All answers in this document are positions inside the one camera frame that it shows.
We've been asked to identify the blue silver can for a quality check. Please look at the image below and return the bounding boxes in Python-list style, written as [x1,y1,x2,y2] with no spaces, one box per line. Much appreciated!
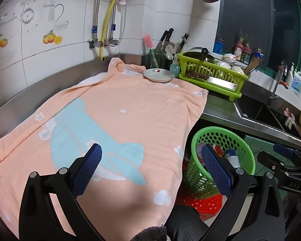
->
[224,149,240,168]

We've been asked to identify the steel sink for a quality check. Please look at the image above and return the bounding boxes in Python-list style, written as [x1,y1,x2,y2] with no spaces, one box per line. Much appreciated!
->
[235,95,301,140]

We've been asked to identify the red basket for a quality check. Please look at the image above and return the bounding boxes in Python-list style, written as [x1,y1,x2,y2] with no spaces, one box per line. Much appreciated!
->
[175,187,223,221]

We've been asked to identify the green waste basket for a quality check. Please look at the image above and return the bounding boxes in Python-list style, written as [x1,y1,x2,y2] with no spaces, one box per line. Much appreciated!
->
[184,126,255,199]

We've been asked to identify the detergent bottle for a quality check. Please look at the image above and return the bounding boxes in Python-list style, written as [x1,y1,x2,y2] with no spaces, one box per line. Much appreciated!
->
[291,68,301,95]

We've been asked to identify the lime green dish rack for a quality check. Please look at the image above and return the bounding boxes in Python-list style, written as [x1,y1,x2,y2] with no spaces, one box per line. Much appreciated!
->
[177,53,248,102]

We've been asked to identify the peach towel with blue print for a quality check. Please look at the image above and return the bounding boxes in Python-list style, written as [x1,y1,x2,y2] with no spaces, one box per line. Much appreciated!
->
[0,58,208,240]

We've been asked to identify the teal soap bottle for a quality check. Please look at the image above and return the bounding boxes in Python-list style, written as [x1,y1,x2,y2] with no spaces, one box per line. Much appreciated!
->
[170,60,181,78]

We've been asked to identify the white ceramic plate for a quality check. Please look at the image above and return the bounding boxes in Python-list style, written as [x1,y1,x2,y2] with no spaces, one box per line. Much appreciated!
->
[143,68,174,83]

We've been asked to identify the dark green utensil holder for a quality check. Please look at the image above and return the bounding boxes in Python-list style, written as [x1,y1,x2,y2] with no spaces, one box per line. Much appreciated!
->
[141,49,172,70]

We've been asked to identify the pink bottle brush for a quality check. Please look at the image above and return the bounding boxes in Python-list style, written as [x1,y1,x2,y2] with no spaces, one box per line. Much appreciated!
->
[142,34,153,49]

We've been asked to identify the wall water valve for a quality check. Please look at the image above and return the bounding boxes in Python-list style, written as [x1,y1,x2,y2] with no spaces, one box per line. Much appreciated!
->
[87,25,119,50]

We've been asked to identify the yellow gas hose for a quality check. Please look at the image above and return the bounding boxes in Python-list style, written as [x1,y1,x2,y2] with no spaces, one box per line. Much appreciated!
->
[99,0,125,62]

